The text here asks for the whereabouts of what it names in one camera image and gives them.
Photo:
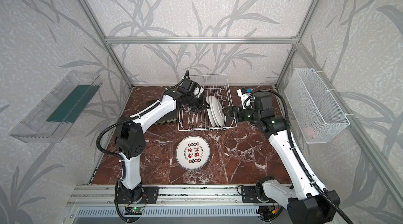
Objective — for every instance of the pink object in basket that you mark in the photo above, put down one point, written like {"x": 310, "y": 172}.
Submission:
{"x": 309, "y": 132}

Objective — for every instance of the clear plastic wall bin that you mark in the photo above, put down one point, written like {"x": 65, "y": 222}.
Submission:
{"x": 34, "y": 128}

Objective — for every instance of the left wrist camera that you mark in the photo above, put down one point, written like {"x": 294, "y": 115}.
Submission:
{"x": 198, "y": 91}

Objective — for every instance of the white wire dish rack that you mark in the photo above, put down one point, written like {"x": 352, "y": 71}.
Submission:
{"x": 213, "y": 95}

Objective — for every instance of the white round plate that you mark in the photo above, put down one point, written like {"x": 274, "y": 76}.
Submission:
{"x": 214, "y": 108}
{"x": 223, "y": 118}
{"x": 210, "y": 115}
{"x": 193, "y": 153}

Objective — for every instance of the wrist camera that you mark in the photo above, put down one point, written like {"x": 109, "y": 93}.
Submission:
{"x": 245, "y": 96}
{"x": 198, "y": 91}

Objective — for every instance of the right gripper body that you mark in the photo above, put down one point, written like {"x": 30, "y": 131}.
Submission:
{"x": 237, "y": 112}

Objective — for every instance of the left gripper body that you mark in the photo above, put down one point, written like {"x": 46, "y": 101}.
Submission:
{"x": 195, "y": 98}

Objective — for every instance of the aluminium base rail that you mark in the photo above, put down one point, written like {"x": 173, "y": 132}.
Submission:
{"x": 187, "y": 195}

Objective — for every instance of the white mesh wall basket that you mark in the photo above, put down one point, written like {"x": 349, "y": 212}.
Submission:
{"x": 314, "y": 105}

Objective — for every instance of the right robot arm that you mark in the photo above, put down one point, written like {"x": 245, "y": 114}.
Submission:
{"x": 308, "y": 201}

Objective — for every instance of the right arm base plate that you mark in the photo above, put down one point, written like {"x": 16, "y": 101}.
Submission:
{"x": 253, "y": 194}

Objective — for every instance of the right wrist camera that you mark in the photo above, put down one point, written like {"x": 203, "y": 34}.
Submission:
{"x": 245, "y": 96}

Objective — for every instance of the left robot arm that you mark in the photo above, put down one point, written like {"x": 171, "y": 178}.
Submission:
{"x": 130, "y": 139}

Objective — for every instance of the green mat in bin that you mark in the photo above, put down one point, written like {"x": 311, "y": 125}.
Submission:
{"x": 71, "y": 108}

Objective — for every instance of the green led circuit board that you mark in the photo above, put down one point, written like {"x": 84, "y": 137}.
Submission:
{"x": 134, "y": 210}

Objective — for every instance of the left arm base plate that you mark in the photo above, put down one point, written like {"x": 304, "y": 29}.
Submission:
{"x": 139, "y": 195}

